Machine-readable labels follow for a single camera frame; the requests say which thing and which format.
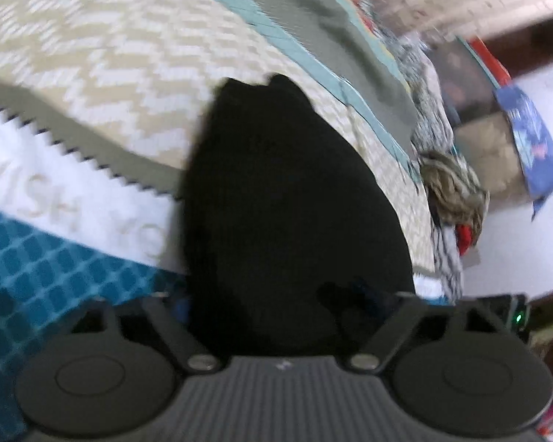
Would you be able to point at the black white patterned cloth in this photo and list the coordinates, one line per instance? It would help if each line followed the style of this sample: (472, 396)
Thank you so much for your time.
(433, 132)

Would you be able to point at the red garment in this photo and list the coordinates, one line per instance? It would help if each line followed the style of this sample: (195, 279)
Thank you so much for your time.
(464, 238)

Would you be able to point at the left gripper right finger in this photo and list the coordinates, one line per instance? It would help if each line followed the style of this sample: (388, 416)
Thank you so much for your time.
(415, 325)

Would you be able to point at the olive green garment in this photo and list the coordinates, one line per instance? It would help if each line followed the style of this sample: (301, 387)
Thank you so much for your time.
(454, 191)

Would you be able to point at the grey garment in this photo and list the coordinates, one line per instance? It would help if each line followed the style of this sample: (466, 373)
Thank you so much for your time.
(447, 260)

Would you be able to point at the black pants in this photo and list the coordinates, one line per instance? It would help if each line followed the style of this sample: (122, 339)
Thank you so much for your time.
(291, 246)

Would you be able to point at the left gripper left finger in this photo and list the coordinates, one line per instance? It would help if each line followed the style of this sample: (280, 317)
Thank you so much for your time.
(139, 336)

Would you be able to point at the patterned bedsheet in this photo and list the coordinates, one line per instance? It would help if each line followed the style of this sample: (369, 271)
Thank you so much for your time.
(101, 102)

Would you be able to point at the blue printed bag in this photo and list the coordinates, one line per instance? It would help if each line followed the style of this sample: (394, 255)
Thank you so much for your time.
(533, 142)

